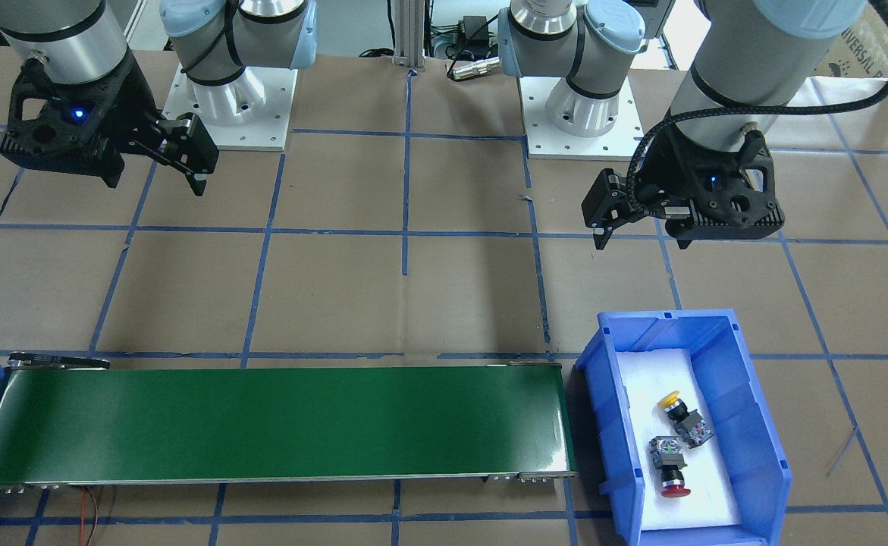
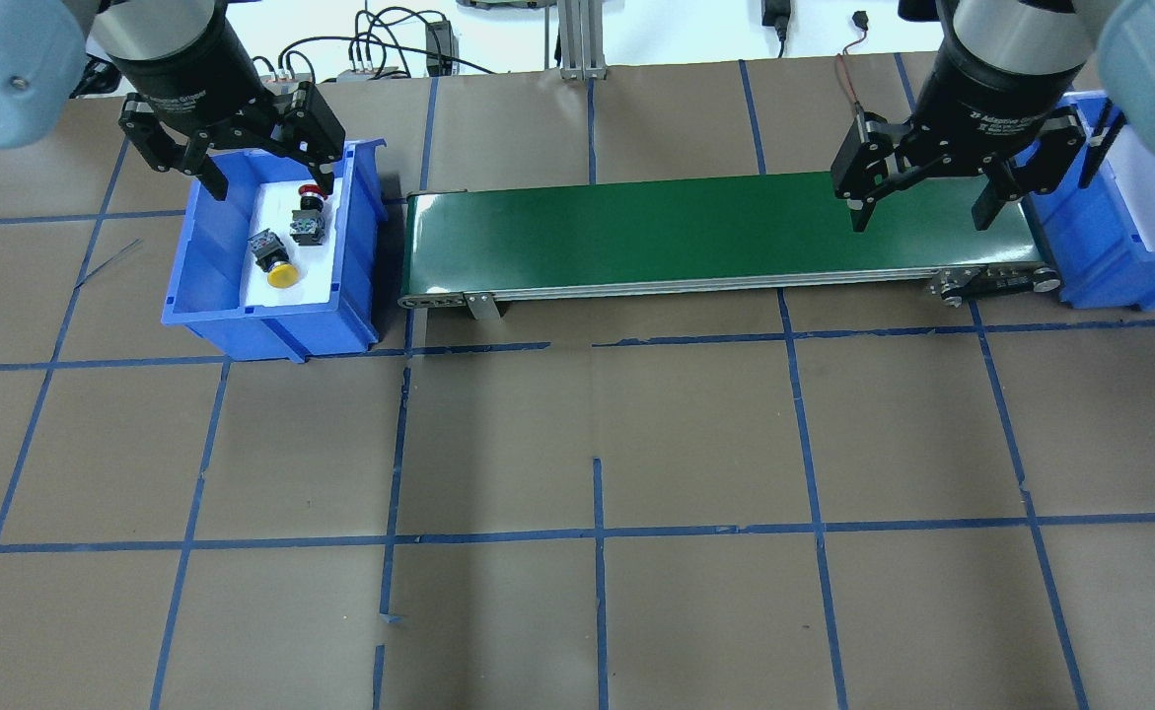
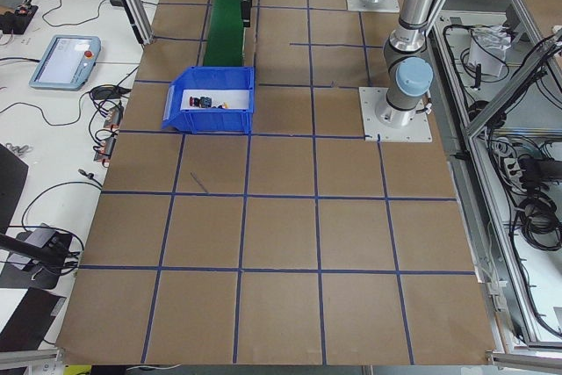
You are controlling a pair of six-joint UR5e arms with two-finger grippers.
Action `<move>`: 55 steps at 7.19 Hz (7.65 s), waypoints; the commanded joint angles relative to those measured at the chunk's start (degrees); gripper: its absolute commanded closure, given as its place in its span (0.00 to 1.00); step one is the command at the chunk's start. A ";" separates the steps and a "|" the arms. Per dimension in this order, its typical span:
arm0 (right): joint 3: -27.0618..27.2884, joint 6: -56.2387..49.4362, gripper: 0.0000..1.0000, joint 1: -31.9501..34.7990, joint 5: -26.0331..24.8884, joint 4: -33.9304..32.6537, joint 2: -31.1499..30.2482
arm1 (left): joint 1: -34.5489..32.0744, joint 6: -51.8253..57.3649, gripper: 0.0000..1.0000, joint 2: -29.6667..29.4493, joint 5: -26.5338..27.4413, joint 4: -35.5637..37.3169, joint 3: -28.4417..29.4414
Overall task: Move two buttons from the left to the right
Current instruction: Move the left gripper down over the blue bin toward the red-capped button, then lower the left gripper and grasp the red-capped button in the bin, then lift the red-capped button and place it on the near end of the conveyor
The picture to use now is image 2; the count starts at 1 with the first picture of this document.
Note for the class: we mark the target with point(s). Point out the yellow mushroom push button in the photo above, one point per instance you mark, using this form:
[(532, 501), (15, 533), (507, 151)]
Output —
[(273, 259)]

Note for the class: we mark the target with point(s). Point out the right blue plastic bin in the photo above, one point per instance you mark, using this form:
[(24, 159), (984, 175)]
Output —
[(1101, 238)]

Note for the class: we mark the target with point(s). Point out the red mushroom push button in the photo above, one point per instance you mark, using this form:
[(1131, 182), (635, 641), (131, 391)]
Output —
[(308, 222)]

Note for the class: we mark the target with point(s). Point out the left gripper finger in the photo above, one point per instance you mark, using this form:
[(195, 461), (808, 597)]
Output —
[(163, 153), (313, 133)]

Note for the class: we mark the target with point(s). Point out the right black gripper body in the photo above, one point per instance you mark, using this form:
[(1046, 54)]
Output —
[(989, 97)]

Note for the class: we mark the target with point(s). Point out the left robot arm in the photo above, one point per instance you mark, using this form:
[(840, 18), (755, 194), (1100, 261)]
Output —
[(43, 59)]

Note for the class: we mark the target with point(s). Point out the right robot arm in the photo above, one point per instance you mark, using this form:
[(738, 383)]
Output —
[(1113, 40)]

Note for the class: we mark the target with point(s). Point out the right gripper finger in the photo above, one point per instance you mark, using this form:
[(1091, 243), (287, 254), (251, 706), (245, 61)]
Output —
[(1056, 147), (868, 166)]

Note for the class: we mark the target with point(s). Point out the black power adapter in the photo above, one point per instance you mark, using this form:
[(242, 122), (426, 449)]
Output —
[(440, 48)]

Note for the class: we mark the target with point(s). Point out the white foam pad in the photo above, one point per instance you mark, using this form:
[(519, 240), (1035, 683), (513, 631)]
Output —
[(291, 244)]

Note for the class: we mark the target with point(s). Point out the aluminium frame post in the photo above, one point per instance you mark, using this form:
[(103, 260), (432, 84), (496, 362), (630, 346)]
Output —
[(580, 42)]

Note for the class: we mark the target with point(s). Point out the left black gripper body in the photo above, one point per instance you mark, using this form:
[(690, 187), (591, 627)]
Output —
[(194, 71)]

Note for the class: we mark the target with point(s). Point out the green conveyor belt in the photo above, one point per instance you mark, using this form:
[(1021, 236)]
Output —
[(479, 250)]

